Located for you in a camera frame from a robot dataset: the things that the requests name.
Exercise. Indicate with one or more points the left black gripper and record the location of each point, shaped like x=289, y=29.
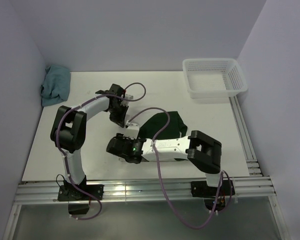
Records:
x=119, y=120

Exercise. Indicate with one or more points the aluminium rail frame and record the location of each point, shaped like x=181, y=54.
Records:
x=256, y=185

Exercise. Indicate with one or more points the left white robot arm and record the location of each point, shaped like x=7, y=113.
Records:
x=70, y=126

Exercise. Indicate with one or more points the white plastic perforated basket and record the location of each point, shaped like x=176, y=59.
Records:
x=213, y=78

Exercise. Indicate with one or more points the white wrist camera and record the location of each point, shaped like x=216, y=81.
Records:
x=127, y=98
x=131, y=130

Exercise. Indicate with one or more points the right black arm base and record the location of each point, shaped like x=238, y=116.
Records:
x=200, y=189

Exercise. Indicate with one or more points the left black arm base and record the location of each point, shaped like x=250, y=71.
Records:
x=78, y=202

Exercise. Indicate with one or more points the crumpled light blue t-shirt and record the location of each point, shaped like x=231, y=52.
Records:
x=55, y=88

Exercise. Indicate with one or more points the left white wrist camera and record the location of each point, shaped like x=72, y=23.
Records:
x=127, y=98

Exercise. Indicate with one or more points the white green raglan t-shirt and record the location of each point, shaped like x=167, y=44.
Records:
x=165, y=125

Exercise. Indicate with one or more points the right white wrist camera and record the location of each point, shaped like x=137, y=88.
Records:
x=131, y=130

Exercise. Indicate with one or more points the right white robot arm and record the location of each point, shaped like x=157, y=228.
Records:
x=203, y=151

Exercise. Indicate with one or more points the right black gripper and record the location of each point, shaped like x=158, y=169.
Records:
x=120, y=136

